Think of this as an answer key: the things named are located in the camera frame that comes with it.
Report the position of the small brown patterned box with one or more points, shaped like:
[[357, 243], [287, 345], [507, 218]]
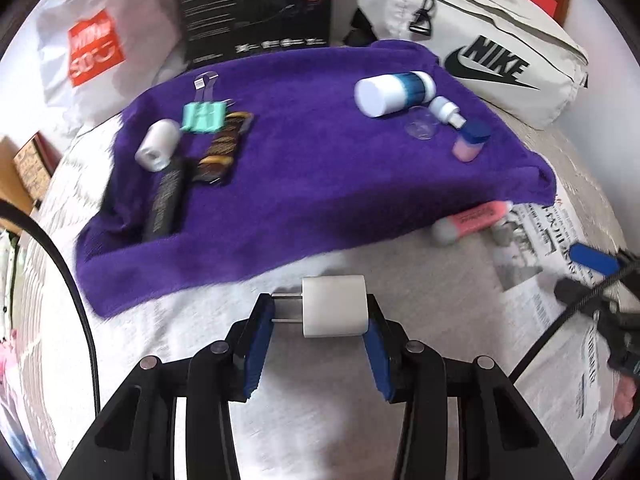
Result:
[[35, 160]]

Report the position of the newspaper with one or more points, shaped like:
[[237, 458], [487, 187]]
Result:
[[540, 280]]

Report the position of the blue and white bottle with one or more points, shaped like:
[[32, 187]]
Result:
[[390, 92]]

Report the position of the white charger plug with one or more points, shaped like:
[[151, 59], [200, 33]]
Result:
[[335, 305]]

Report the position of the black cosmetic tube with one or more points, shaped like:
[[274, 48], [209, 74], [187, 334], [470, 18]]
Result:
[[165, 200]]

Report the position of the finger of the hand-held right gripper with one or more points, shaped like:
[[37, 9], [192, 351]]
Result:
[[595, 258], [575, 292]]

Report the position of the floral patterned cloth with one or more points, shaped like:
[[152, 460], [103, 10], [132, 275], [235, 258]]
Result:
[[12, 335]]

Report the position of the white plastic shopping bag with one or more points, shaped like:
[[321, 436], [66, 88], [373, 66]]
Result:
[[125, 10]]

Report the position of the clear plastic cup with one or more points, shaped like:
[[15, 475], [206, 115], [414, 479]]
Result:
[[420, 127]]

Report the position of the beige bag with black logo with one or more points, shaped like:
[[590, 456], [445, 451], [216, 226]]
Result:
[[490, 15]]

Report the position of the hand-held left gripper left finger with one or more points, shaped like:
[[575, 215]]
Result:
[[257, 345]]

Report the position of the teal binder clip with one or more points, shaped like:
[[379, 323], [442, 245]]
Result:
[[200, 117]]

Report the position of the pink highlighter pen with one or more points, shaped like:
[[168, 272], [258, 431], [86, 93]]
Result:
[[470, 220]]

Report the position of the small white dropper bottle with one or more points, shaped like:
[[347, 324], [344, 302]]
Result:
[[442, 109]]

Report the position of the white tape roll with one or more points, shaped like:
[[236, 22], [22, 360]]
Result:
[[157, 145]]

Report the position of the purple towel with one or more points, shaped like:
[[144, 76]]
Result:
[[310, 175]]

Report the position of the tortoiseshell hair clip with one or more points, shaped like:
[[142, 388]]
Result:
[[222, 145]]

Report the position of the pink jar with blue lid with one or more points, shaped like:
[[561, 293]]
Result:
[[470, 142]]

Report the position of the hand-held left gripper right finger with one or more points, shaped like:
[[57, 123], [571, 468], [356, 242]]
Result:
[[377, 355]]

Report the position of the black product box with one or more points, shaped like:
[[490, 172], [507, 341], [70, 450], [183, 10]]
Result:
[[250, 10]]

